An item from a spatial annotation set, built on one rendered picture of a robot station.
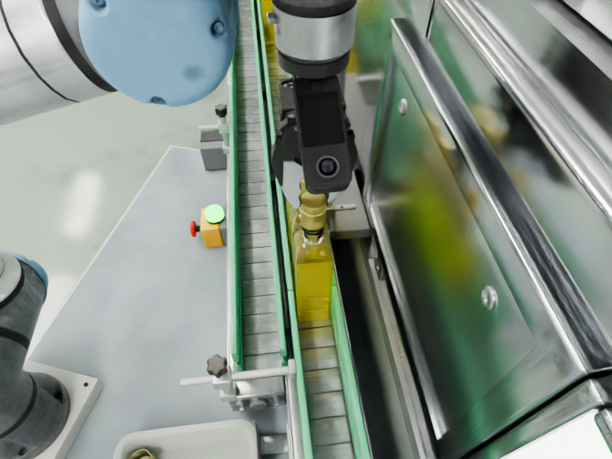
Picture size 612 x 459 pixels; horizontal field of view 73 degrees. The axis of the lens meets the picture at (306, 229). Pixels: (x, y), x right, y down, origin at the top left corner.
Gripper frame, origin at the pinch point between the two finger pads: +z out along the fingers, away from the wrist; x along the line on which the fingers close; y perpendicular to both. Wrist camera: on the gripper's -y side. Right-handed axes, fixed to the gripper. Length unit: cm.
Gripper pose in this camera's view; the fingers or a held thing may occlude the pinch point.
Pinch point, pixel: (313, 202)
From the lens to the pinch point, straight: 54.2
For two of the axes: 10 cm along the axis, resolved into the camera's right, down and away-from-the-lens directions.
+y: -1.1, -7.7, 6.3
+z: 0.0, 6.3, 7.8
